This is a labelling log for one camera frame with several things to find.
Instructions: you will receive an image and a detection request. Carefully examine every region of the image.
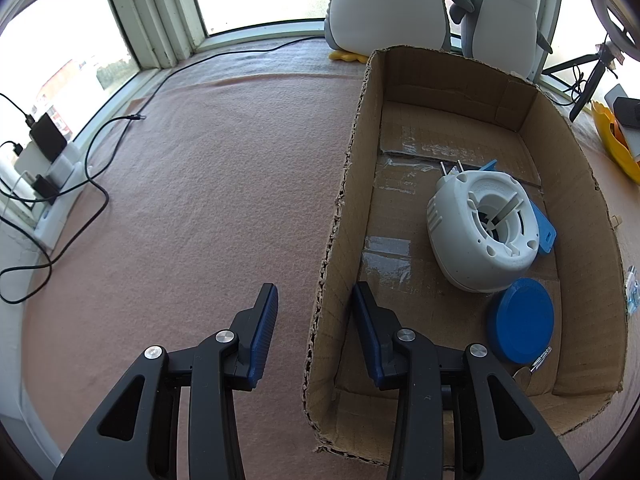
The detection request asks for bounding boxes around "light blue small packet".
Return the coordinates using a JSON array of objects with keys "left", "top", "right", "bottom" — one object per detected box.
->
[{"left": 624, "top": 267, "right": 640, "bottom": 317}]

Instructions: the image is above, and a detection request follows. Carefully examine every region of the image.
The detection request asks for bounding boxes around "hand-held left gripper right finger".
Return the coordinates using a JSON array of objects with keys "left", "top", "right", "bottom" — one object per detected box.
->
[{"left": 352, "top": 281, "right": 581, "bottom": 480}]

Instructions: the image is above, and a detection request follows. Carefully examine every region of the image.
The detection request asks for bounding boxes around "white power strip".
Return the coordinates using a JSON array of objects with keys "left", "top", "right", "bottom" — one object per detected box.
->
[{"left": 12, "top": 142, "right": 93, "bottom": 241}]

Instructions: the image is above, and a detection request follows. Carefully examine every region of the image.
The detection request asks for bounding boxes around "grey white penguin plush toy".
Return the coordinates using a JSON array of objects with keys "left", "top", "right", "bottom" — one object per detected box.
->
[
  {"left": 449, "top": 0, "right": 554, "bottom": 81},
  {"left": 311, "top": 0, "right": 475, "bottom": 64}
]

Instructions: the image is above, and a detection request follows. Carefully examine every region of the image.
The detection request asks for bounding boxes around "brown cardboard box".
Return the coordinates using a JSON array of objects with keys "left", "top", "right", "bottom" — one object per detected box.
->
[{"left": 300, "top": 45, "right": 628, "bottom": 463}]

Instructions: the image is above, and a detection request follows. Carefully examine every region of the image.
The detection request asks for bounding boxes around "grey ring light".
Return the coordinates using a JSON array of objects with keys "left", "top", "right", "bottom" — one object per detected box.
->
[{"left": 586, "top": 0, "right": 640, "bottom": 61}]

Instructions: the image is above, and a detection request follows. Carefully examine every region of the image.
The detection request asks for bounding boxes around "white window frame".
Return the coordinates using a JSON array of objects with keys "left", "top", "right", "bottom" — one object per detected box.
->
[{"left": 0, "top": 0, "right": 640, "bottom": 111}]

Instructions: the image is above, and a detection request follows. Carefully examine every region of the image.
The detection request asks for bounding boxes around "white round plug-in device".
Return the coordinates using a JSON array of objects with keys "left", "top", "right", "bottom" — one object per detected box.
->
[{"left": 426, "top": 170, "right": 542, "bottom": 293}]

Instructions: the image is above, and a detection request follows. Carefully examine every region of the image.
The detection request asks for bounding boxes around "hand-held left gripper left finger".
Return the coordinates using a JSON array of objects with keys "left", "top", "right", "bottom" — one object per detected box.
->
[{"left": 52, "top": 282, "right": 279, "bottom": 480}]

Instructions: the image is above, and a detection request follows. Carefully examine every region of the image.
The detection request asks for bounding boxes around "blue round plastic disc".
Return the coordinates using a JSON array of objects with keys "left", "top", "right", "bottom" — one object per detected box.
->
[{"left": 487, "top": 277, "right": 556, "bottom": 365}]

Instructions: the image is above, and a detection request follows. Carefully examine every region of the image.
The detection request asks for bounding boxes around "silver key with ring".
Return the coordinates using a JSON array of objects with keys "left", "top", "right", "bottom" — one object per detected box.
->
[{"left": 512, "top": 345, "right": 553, "bottom": 391}]

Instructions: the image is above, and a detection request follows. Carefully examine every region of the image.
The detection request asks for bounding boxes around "black charger plug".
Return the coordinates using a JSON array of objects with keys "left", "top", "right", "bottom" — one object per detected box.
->
[{"left": 32, "top": 175, "right": 61, "bottom": 206}]

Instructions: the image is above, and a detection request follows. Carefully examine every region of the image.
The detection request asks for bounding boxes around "looped black cable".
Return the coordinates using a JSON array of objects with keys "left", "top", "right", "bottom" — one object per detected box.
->
[{"left": 0, "top": 115, "right": 146, "bottom": 306}]

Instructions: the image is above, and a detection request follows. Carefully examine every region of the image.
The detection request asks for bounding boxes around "long black cable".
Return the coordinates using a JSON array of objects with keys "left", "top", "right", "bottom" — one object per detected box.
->
[{"left": 127, "top": 35, "right": 323, "bottom": 121}]

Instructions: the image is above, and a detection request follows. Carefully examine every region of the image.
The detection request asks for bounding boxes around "black tripod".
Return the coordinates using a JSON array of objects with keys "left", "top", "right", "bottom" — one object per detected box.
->
[{"left": 542, "top": 40, "right": 626, "bottom": 122}]

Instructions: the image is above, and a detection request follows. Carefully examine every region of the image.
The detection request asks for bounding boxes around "yellow leaf-shaped tray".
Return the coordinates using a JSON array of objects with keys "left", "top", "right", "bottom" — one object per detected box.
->
[{"left": 591, "top": 100, "right": 640, "bottom": 185}]

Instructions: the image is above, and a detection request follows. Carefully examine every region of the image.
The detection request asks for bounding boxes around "blue plastic phone stand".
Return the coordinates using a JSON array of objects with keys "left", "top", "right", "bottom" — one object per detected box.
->
[{"left": 480, "top": 158, "right": 557, "bottom": 255}]

